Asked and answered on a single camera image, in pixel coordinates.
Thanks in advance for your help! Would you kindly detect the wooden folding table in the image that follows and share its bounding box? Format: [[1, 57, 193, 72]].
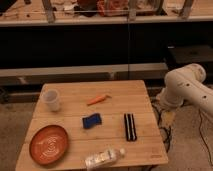
[[15, 80, 168, 171]]

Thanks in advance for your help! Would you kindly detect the black box on shelf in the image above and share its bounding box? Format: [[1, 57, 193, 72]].
[[165, 45, 213, 75]]

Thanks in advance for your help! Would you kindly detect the translucent plastic cup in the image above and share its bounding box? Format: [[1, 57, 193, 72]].
[[42, 89, 60, 112]]

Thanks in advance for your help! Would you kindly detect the clear plastic bottle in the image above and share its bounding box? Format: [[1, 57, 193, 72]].
[[85, 148, 125, 170]]

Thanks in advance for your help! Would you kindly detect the black striped rectangular case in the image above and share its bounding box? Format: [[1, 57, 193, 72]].
[[124, 114, 137, 141]]

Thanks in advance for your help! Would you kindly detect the blue sponge block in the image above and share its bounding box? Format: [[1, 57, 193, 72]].
[[82, 113, 102, 129]]

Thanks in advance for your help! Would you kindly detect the orange carrot toy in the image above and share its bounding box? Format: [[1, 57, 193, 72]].
[[87, 95, 111, 106]]

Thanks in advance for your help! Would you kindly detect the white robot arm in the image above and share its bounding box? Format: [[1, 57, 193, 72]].
[[158, 63, 213, 118]]

